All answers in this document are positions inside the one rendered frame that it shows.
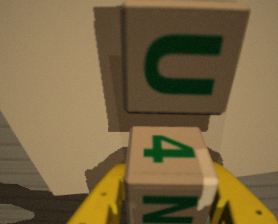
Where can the tan block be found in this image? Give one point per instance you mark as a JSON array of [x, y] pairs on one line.
[[180, 56], [169, 176]]

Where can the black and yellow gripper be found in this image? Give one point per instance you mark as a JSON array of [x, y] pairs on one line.
[[233, 203]]

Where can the tan flat mat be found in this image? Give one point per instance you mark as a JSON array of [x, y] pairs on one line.
[[61, 92]]

